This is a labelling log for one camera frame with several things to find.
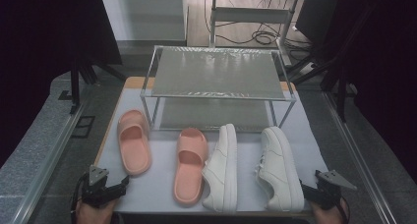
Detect black floor cables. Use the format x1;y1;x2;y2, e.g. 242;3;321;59
203;0;313;55

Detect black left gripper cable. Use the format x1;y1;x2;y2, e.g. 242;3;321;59
69;173;90;224

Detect person's right hand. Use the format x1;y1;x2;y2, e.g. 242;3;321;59
309;197;350;224

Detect white metal stand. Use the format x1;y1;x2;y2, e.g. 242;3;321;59
208;0;297;68

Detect white board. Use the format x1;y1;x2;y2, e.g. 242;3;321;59
99;0;189;43

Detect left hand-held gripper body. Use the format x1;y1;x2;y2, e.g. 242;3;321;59
81;164;117;208

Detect black stand legs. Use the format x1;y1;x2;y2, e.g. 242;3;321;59
288;46;359;124
58;51;127;116

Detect dark curtain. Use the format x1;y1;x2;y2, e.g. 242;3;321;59
335;0;417;186
0;0;123;168

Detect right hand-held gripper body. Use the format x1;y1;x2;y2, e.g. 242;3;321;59
315;170;358;210

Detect metal shoe rack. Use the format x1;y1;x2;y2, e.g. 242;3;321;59
140;45;298;134

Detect white sneaker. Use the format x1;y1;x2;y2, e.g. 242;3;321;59
255;125;306;213
200;123;239;214

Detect pink slipper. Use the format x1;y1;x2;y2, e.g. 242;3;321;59
116;109;152;177
172;128;209;206

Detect aluminium rail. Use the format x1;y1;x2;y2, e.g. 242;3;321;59
12;94;90;224
322;89;398;224

